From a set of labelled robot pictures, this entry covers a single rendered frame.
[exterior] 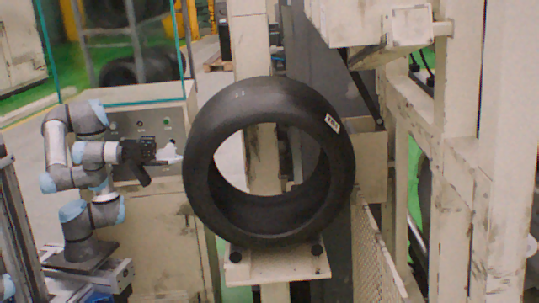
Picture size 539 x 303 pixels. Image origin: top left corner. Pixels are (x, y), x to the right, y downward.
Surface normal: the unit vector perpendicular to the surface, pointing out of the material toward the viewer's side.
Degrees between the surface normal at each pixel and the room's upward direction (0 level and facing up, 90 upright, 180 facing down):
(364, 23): 90
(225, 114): 49
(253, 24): 90
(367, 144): 90
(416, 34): 72
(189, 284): 90
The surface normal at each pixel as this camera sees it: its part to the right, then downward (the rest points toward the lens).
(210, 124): -0.49, -0.23
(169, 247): 0.04, 0.37
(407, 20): 0.01, 0.07
